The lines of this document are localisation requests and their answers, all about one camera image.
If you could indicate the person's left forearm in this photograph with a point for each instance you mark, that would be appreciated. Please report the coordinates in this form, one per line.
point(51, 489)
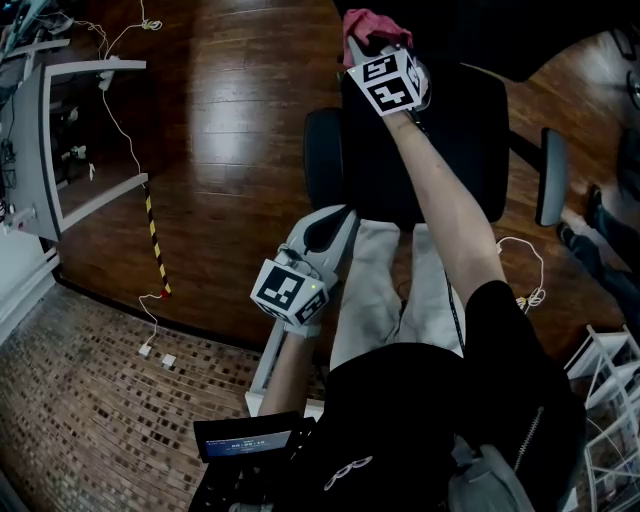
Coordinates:
point(287, 375)

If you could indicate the black table base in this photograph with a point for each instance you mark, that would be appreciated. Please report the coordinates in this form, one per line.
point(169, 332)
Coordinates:
point(631, 165)

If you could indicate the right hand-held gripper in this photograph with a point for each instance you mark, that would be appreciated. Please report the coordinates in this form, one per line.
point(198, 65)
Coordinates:
point(387, 85)

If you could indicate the yellow black striped floor strip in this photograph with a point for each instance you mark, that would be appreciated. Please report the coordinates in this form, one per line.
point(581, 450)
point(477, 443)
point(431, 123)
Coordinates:
point(156, 240)

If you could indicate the black screen monitor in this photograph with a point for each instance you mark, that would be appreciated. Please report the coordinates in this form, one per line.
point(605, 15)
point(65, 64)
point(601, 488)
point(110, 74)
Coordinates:
point(250, 437)

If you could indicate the black pole stand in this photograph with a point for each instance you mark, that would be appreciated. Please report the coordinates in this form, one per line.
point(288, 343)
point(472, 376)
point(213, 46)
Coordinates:
point(635, 90)

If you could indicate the person's grey trousers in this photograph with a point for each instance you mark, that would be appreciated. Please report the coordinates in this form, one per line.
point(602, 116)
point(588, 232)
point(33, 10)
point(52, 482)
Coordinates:
point(365, 310)

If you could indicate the white power strip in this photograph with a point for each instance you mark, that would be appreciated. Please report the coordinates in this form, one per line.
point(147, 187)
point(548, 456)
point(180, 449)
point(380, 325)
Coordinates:
point(106, 80)

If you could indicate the red button box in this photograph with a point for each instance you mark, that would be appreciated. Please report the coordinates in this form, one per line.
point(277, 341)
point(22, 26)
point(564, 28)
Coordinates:
point(20, 217)

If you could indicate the black chair armrest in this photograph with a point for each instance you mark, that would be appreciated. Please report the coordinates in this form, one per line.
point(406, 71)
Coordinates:
point(551, 180)
point(322, 160)

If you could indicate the white metal bar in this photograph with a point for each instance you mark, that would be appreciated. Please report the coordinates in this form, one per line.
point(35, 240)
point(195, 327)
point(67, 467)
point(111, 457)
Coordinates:
point(272, 370)

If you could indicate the person's right forearm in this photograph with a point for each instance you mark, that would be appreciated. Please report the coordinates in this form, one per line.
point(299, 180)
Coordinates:
point(445, 200)

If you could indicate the white plug adapter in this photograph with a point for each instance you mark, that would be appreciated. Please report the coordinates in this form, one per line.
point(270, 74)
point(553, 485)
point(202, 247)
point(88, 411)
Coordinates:
point(145, 350)
point(169, 362)

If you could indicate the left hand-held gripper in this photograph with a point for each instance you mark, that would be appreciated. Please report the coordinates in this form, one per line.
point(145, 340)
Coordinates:
point(282, 289)

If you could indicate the pink cloth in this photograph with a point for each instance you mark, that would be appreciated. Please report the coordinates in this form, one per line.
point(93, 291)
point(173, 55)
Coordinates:
point(375, 25)

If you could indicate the grey desk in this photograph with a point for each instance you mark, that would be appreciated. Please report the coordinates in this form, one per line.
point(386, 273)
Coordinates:
point(35, 150)

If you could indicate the person's black t-shirt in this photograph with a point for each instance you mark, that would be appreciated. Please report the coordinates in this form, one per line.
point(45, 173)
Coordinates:
point(415, 410)

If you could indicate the black chair seat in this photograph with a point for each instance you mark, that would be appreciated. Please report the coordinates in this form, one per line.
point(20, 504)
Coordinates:
point(465, 150)

